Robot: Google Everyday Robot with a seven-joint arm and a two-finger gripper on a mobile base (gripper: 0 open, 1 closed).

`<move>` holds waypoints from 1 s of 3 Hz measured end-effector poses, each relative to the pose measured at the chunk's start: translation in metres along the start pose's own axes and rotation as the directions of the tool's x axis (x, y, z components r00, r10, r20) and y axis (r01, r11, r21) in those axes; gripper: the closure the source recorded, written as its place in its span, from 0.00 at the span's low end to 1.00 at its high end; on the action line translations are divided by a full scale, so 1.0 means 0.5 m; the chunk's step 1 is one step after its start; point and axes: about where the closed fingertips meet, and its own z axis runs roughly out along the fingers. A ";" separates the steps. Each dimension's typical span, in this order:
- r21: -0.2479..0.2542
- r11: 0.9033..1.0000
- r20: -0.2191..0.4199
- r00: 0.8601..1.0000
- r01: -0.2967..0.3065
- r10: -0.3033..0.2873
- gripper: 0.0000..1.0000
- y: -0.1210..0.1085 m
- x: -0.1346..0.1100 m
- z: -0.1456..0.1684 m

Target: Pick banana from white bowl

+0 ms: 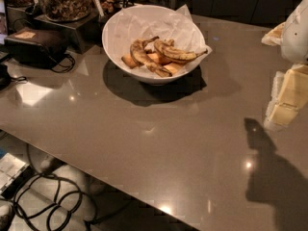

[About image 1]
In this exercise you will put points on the glass jar of nuts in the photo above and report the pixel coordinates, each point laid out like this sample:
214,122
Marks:
65,10

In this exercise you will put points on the yellow banana at right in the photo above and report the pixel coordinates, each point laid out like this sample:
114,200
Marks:
173,68

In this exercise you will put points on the white box on floor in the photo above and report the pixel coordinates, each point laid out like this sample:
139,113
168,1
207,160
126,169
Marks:
13,173

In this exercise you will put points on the brown spotted left banana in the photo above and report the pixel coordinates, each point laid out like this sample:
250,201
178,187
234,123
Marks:
140,57

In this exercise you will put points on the black box device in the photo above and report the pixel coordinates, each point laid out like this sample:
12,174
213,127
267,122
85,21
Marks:
37,48

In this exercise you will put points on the spotted brown ripe banana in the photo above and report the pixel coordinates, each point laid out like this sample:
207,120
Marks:
174,54

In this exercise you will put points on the white ceramic bowl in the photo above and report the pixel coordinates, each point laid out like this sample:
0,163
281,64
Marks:
153,44

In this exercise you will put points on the yellow banana underneath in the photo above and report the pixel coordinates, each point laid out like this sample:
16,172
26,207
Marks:
128,60

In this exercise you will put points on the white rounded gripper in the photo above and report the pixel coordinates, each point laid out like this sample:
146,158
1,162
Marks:
295,38

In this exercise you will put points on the dark metal jar stand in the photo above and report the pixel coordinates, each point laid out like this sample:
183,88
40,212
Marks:
81,35

